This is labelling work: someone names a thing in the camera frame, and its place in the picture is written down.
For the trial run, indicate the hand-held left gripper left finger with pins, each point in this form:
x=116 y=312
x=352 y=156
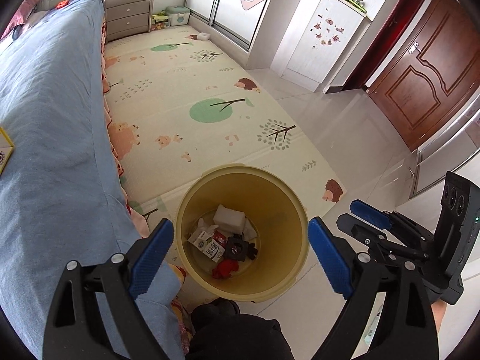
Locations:
x=152 y=258

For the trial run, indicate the white foam block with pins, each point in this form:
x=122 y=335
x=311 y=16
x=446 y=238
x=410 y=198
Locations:
x=228 y=219

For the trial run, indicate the small white box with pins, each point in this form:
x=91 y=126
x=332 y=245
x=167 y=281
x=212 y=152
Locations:
x=204 y=36

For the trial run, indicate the bed with blue sheet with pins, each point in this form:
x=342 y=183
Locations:
x=48 y=120

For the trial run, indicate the yellow trash bin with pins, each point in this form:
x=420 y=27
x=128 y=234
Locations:
x=285 y=213

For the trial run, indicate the green storage box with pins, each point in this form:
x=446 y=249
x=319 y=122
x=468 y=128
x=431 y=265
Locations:
x=177 y=15

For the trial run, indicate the red candy box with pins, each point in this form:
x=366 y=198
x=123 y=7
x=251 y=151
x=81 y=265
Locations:
x=225 y=268

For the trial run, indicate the pink pillow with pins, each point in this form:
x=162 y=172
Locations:
x=22 y=11

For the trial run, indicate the grey nightstand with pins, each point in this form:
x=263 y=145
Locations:
x=127 y=18

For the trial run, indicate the white tissue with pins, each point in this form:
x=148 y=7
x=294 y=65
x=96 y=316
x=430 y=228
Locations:
x=249 y=230

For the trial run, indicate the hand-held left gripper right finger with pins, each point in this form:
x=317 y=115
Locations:
x=330 y=258

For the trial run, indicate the small yellow green basket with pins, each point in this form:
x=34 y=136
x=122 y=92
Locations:
x=160 y=20

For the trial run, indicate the small orange object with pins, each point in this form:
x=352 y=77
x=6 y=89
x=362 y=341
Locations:
x=62 y=4

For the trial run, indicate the person's right forearm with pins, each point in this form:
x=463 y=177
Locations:
x=439 y=317

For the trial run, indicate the brown wooden door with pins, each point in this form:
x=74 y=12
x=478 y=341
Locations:
x=423 y=82

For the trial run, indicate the white cabinet with stickers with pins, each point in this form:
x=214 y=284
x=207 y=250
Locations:
x=307 y=45

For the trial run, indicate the white panelled cabinet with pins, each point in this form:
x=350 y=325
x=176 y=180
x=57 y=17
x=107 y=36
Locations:
x=442 y=150

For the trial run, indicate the yellow drink carton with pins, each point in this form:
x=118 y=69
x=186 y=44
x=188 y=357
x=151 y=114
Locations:
x=4 y=146

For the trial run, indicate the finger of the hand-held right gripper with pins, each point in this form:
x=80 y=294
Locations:
x=369 y=213
x=356 y=227

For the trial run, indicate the white green milk carton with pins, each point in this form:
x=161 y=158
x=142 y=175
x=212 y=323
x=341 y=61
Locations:
x=204 y=242

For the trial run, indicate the floral bed skirt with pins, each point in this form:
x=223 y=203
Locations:
x=122 y=138

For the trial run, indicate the person's leg in black trousers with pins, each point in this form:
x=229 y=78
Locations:
x=232 y=333

